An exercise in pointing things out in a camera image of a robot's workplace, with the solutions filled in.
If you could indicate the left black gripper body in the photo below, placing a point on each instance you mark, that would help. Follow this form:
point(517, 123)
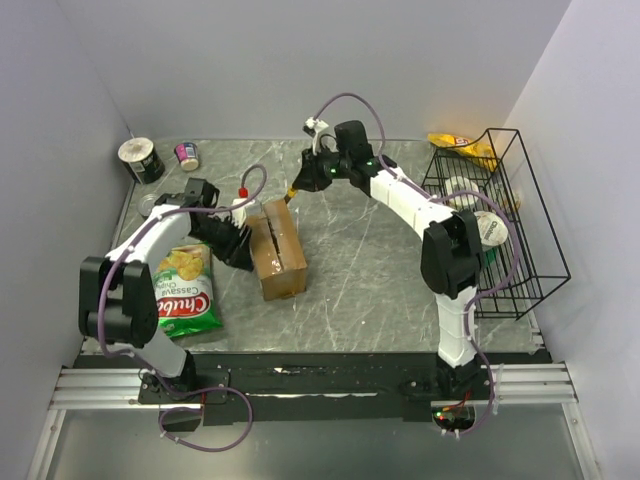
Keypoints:
point(220, 235)

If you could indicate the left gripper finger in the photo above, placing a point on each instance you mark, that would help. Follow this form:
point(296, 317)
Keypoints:
point(238, 259)
point(241, 240)

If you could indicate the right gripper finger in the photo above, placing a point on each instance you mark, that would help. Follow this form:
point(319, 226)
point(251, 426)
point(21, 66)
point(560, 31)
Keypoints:
point(322, 180)
point(305, 179)

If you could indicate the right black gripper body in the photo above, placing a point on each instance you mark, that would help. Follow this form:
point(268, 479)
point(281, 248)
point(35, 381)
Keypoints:
point(336, 165)

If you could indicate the yellow utility knife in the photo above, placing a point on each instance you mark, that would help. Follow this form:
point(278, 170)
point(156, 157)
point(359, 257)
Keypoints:
point(290, 194)

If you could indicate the brown cardboard express box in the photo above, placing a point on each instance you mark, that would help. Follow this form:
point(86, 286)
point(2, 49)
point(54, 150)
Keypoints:
point(276, 252)

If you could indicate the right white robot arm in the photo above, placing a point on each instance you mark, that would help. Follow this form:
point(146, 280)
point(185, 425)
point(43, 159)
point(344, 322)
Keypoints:
point(451, 253)

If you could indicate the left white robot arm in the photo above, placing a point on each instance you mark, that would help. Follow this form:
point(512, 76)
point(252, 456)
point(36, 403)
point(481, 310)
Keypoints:
point(117, 304)

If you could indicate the green Chuba chips bag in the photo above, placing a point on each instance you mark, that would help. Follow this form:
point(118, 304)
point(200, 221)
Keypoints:
point(183, 286)

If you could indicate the tin food can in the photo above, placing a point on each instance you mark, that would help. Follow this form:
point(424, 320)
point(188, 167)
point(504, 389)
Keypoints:
point(148, 202)

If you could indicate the purple yogurt cup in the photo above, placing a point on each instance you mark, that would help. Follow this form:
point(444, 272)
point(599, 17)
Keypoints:
point(187, 156)

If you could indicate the black cylindrical snack can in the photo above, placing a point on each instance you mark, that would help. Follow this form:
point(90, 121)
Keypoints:
point(141, 160)

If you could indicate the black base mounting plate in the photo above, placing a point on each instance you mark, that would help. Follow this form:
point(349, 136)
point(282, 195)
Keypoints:
point(332, 386)

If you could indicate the yellow chips bag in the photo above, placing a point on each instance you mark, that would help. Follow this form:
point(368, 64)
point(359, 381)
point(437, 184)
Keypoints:
point(478, 152)

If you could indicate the green packet in rack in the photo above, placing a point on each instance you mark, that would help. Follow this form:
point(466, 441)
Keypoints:
point(491, 256)

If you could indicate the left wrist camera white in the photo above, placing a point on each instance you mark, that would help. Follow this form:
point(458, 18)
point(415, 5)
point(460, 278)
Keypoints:
point(244, 208)

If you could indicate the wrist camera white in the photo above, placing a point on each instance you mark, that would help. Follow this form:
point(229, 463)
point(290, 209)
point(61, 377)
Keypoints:
point(315, 128)
point(244, 208)

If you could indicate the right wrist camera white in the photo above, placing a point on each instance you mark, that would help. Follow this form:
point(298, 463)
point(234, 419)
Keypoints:
point(315, 128)

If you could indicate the black wire rack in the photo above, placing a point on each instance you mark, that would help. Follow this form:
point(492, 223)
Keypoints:
point(534, 249)

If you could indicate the aluminium rail frame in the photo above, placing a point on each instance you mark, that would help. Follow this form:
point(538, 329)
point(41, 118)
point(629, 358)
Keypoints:
point(118, 389)

